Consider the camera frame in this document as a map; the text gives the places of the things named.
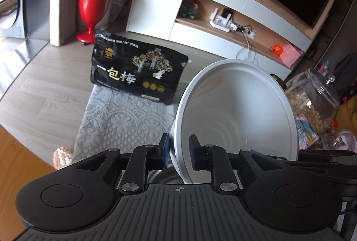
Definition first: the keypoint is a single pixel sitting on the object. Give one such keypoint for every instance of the red goblet-shaped bin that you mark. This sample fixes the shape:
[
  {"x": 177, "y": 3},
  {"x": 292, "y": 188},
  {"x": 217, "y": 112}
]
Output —
[{"x": 93, "y": 1}]

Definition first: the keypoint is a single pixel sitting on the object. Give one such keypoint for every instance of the white wall cabinet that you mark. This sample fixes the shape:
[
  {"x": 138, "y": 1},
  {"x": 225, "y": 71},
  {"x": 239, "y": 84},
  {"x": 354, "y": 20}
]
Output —
[{"x": 223, "y": 34}]

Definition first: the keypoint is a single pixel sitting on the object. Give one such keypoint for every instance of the pink box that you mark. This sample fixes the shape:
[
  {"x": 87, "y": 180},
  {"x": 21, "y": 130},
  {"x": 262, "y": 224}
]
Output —
[{"x": 291, "y": 54}]

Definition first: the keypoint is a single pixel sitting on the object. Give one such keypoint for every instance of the large round glass jar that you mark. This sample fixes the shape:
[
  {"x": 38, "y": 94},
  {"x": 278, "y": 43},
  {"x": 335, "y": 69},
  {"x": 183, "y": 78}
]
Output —
[{"x": 315, "y": 101}]

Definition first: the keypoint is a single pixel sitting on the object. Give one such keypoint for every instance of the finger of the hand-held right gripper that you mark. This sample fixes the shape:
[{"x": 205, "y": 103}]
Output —
[{"x": 320, "y": 167}]

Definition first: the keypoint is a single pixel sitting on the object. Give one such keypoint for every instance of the beige crochet item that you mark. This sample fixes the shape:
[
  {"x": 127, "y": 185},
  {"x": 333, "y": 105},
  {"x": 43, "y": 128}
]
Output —
[{"x": 63, "y": 157}]

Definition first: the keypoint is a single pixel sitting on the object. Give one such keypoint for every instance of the stainless steel bowl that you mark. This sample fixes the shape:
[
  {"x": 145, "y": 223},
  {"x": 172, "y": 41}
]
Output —
[{"x": 164, "y": 177}]

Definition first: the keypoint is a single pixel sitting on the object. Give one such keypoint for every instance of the white paper bowl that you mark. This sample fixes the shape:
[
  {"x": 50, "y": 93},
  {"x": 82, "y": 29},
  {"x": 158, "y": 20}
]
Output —
[{"x": 239, "y": 109}]

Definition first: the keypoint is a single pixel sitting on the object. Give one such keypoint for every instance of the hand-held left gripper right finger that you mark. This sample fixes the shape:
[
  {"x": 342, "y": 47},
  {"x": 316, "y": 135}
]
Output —
[{"x": 195, "y": 154}]

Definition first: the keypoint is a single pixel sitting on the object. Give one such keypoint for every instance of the white power strip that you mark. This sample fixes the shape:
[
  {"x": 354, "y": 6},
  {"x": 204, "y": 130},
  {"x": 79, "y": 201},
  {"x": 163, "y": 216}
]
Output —
[{"x": 246, "y": 32}]

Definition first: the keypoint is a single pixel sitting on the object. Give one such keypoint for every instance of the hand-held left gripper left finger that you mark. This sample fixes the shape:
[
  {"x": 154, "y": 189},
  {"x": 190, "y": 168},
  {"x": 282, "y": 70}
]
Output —
[{"x": 165, "y": 151}]

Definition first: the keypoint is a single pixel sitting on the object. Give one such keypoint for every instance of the green toy tractor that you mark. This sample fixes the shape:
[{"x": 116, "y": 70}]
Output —
[{"x": 189, "y": 10}]

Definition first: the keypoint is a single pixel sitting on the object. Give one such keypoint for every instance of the black snack bag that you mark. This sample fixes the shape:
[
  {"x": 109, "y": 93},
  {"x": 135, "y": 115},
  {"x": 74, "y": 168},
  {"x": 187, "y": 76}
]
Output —
[{"x": 136, "y": 70}]

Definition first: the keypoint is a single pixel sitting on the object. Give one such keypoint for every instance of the orange pumpkin toy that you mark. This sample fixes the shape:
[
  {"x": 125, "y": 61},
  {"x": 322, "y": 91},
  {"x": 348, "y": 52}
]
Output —
[{"x": 275, "y": 49}]

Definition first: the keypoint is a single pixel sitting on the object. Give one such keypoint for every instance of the white lace tablecloth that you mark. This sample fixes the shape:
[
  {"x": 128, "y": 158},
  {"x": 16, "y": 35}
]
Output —
[{"x": 125, "y": 121}]

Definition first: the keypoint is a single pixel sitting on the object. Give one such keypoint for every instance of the pink candy bag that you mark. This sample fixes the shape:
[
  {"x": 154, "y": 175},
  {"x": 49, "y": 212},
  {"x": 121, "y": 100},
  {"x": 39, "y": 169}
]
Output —
[{"x": 305, "y": 132}]

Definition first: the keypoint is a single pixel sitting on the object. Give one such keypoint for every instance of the white router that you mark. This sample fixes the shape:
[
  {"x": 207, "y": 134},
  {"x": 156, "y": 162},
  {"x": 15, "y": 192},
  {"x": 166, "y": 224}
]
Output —
[{"x": 220, "y": 21}]

